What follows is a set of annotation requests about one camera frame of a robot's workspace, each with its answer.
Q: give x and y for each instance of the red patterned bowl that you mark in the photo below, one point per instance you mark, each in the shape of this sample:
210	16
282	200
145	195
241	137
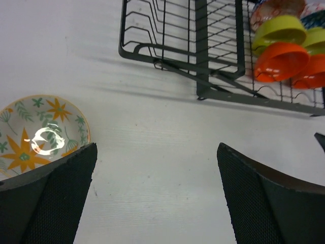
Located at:
265	10

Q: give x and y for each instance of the blue patterned bowl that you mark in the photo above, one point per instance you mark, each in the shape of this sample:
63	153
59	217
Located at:
313	15

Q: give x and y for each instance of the black wire dish rack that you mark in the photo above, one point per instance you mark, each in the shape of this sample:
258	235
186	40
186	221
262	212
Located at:
208	42

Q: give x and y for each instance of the orange bowl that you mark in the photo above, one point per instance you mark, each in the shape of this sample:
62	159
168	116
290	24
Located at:
312	76
280	61

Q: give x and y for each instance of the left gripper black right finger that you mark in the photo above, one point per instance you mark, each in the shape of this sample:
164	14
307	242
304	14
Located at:
268	206

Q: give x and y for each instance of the floral leaf pattern bowl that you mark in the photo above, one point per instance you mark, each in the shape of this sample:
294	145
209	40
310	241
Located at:
38	130

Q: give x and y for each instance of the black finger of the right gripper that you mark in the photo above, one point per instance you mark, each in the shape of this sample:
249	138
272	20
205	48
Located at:
320	139

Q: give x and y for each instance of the lime green bowl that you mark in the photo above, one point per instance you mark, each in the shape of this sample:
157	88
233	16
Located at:
284	28
314	42

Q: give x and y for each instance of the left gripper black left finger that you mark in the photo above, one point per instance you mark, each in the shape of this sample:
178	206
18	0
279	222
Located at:
45	205

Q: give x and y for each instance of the left lime green bowl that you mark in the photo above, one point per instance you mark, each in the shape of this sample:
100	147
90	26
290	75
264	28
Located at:
284	28

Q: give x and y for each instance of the right lime green bowl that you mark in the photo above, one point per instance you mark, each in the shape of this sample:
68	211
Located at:
314	42

